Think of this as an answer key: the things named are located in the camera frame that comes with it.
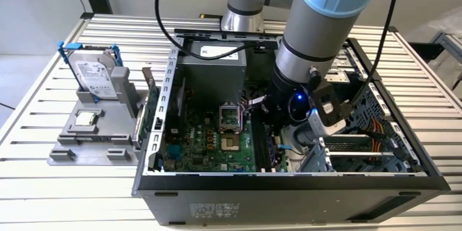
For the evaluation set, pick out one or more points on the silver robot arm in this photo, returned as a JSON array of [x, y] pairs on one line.
[[325, 33]]

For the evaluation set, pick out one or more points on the thin metal locking lever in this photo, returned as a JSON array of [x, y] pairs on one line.
[[242, 122]]

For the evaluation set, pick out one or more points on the CPU socket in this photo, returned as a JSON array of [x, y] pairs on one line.
[[227, 142]]

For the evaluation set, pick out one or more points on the grey metal drive cage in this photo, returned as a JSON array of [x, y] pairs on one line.
[[339, 76]]

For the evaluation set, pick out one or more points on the grey power supply unit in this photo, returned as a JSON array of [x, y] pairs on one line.
[[212, 79]]

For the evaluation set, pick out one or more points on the perforated grey disk bay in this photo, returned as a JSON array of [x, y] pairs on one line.
[[375, 101]]

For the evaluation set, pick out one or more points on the green motherboard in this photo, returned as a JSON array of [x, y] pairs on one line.
[[202, 155]]

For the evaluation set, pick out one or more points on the black case fan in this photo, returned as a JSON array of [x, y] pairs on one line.
[[176, 112]]

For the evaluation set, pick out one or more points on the black grey PC case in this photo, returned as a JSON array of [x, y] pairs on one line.
[[289, 201]]

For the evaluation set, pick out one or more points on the green graphics card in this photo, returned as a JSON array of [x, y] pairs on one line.
[[152, 98]]

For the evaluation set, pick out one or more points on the black yellow connector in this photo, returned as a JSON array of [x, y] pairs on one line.
[[208, 16]]

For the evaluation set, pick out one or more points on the grey parts rack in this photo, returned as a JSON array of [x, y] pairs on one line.
[[108, 122]]

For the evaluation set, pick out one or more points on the hard disk in blue carrier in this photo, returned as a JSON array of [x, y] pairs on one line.
[[90, 74]]

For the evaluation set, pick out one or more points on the silver CPU chip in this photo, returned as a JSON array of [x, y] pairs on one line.
[[83, 118]]

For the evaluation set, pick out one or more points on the clear plastic sheet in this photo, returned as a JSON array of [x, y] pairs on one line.
[[443, 20]]

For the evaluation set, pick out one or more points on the wrist camera with black bracket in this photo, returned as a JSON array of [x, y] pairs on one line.
[[337, 129]]

